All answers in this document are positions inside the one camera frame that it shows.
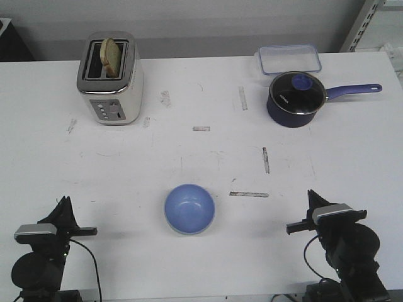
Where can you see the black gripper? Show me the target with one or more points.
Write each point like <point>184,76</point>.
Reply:
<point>62,217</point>
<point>328,224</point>

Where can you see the blue bowl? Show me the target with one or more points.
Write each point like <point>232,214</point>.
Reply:
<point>189,207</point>

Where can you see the green bowl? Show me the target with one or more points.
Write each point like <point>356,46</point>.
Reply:
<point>182,232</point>

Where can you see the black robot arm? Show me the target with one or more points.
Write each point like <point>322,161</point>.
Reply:
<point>39,273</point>
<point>350,249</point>

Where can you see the glass pot lid blue knob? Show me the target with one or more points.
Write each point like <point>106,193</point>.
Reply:
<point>298,92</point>

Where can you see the silver white toaster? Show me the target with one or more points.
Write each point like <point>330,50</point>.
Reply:
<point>112,101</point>

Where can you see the clear plastic food container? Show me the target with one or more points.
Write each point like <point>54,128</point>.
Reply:
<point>277,59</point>

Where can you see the bread slice in toaster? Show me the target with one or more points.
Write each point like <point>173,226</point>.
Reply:
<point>110,57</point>

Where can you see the dark object at left edge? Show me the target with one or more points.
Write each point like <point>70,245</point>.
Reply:
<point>13,48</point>

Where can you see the grey metal shelf upright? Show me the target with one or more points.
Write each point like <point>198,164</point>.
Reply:
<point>360,25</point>

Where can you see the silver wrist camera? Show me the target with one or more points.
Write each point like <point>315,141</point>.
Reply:
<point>330,210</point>
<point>35,233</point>

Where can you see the blue saucepan with handle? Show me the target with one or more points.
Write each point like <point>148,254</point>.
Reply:
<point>295,121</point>

